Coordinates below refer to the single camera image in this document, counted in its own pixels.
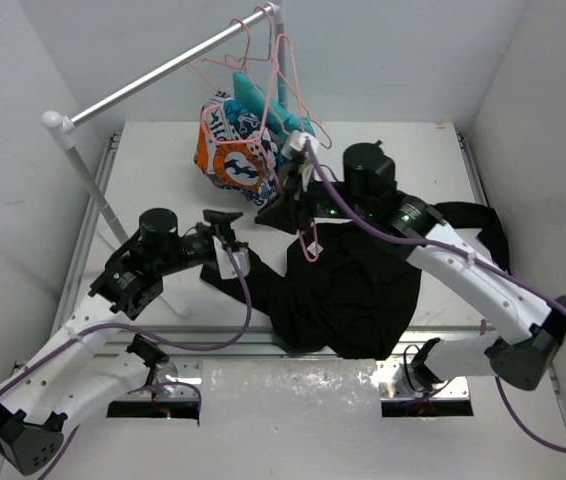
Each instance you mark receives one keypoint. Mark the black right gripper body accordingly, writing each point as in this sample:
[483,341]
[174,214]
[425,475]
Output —
[302,207]

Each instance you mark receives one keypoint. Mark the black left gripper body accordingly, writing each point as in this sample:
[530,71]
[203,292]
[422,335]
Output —
[221,222]

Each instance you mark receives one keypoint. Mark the black shirt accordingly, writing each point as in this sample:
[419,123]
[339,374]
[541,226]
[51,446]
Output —
[356,299]

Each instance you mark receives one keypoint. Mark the pink wire hanger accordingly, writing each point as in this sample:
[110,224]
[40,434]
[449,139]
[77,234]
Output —
[237,148]

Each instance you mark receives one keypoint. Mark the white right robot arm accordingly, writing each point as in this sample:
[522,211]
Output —
[528,331]

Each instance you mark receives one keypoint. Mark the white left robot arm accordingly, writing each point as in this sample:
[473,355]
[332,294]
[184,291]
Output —
[99,354]

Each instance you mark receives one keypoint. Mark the patterned orange blue shirt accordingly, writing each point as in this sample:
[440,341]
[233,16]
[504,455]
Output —
[235,150]

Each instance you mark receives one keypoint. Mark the pink hanger on rack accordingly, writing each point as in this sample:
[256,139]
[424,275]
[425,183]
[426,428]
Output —
[230,63]
[285,81]

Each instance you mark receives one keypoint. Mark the teal shirt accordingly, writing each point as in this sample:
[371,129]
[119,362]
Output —
[279,122]

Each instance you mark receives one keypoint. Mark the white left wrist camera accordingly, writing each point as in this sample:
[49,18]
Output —
[231,264]

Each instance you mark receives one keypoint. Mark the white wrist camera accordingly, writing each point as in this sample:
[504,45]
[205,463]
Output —
[296,142]
[231,264]

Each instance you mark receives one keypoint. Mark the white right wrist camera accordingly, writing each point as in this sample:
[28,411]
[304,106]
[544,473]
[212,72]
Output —
[296,142]

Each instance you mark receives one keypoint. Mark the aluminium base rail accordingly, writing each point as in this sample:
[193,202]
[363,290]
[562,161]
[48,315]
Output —
[150,164]

